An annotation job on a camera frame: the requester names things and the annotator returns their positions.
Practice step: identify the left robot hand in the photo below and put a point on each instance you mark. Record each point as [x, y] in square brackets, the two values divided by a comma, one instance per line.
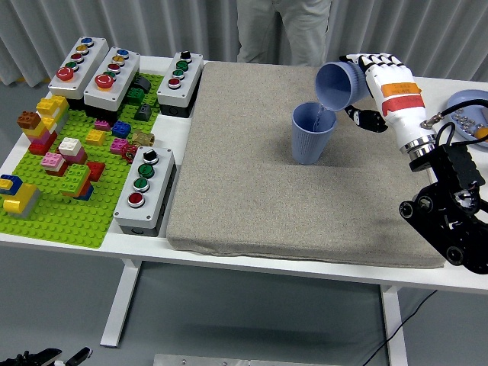
[42, 356]

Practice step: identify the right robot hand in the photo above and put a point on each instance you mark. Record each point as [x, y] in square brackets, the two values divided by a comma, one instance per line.
[400, 99]

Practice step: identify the blue ribbed cup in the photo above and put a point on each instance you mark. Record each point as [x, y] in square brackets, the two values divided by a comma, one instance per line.
[309, 141]
[333, 85]

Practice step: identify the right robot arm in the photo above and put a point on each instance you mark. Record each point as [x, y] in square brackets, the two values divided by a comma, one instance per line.
[457, 164]

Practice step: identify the blue plate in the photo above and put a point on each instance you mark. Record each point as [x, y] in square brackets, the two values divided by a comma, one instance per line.
[470, 96]

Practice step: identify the orange fruit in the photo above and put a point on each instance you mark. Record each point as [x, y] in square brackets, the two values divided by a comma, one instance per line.
[483, 132]

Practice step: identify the white table leg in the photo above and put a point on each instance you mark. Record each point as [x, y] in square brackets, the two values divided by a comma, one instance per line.
[122, 301]
[396, 328]

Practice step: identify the green studded baseplate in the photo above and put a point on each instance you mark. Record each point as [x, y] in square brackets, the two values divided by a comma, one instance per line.
[57, 225]

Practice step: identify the person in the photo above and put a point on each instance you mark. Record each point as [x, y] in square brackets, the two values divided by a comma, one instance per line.
[286, 30]

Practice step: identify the blue yellow grey brick stack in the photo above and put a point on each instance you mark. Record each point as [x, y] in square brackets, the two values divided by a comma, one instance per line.
[19, 198]

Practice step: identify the grey-brown mat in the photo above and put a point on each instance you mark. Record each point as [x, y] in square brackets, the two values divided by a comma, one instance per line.
[248, 171]

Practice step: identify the green orange blue brick stack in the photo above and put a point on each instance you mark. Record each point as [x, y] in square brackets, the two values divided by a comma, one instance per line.
[75, 179]

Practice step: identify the red toy brick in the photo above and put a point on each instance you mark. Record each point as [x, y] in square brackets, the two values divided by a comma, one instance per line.
[96, 171]

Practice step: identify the pink white red brick stack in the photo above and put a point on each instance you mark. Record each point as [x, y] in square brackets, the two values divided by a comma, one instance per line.
[52, 162]

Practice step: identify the four-button control box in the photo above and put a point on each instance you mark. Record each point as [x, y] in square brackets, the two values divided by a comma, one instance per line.
[189, 78]
[159, 183]

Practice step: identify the magenta toy brick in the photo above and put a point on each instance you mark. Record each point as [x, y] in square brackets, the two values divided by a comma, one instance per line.
[119, 145]

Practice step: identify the yellow toy brick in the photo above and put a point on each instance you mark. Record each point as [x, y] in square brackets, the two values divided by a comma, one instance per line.
[95, 137]

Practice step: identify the brown yellow red brick stack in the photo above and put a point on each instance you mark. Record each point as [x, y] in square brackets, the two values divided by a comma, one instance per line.
[32, 122]

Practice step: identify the small pink toy brick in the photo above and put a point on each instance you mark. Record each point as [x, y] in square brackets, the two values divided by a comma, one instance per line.
[102, 125]

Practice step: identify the brass pipe fitting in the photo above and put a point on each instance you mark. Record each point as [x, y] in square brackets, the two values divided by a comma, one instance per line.
[143, 139]

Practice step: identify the blue toy brick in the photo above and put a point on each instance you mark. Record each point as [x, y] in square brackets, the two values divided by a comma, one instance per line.
[121, 129]

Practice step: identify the yellow white green brick stack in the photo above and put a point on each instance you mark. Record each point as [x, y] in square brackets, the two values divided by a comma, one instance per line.
[51, 106]

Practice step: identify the grey sloped toy brick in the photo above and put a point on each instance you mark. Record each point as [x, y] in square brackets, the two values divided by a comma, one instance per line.
[143, 112]

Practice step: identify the dark grey curved brick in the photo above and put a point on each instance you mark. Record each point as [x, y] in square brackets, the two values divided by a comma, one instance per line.
[143, 83]

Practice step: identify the grey pleated curtain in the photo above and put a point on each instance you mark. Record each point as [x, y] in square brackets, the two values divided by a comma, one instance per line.
[152, 23]

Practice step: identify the dark green toy brick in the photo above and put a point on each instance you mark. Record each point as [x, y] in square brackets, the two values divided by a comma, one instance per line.
[134, 95]

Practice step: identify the five-button control box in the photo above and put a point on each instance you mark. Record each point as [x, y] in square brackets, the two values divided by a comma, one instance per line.
[90, 63]
[122, 82]

